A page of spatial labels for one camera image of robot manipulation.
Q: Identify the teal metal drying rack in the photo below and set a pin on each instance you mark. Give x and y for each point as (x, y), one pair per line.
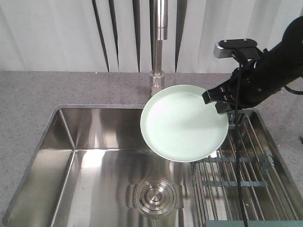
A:
(245, 177)

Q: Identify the stainless steel sink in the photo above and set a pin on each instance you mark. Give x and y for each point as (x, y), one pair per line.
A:
(83, 165)

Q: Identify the light green round plate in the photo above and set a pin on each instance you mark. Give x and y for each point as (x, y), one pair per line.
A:
(177, 125)

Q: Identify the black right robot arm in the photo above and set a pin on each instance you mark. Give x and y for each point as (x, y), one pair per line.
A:
(289, 50)

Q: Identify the round steel sink drain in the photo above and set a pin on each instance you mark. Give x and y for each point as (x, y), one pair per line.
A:
(154, 198)

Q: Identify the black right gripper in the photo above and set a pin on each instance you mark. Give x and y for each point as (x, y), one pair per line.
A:
(259, 80)

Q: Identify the stainless steel faucet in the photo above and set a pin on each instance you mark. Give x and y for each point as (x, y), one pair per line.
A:
(159, 34)

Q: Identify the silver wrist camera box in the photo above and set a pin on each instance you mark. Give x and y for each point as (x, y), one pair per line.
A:
(246, 46)

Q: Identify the white pleated curtain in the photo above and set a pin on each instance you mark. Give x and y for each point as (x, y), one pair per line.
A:
(116, 35)

